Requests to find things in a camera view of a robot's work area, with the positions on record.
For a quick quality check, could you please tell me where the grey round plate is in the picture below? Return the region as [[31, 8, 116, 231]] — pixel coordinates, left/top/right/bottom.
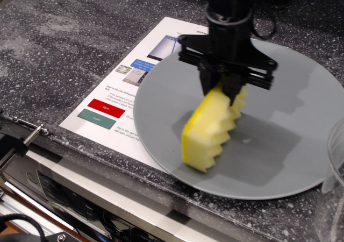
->
[[134, 40, 343, 200]]

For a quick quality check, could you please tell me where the black cable bottom left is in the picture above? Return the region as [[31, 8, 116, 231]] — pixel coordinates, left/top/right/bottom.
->
[[0, 213, 47, 242]]

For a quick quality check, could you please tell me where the aluminium frame rail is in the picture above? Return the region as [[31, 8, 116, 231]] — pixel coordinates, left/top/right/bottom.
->
[[1, 191, 79, 241]]

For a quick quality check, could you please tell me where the clear plastic cup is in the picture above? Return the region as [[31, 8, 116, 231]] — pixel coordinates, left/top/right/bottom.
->
[[314, 119, 343, 241]]

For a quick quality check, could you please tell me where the laminated dishwasher instruction sheet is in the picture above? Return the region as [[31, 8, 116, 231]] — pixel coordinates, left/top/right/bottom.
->
[[60, 17, 207, 170]]

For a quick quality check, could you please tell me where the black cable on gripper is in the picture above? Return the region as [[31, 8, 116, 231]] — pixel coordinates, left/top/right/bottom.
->
[[251, 0, 277, 40]]

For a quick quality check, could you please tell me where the yellow wavy sponge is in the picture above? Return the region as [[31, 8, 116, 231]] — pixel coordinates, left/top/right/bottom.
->
[[181, 82, 247, 173]]

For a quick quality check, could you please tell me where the stainless steel dishwasher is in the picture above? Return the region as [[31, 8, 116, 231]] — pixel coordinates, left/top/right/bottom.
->
[[1, 150, 262, 241]]

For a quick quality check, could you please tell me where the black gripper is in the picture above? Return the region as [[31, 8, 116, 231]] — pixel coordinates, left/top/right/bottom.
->
[[178, 0, 277, 105]]

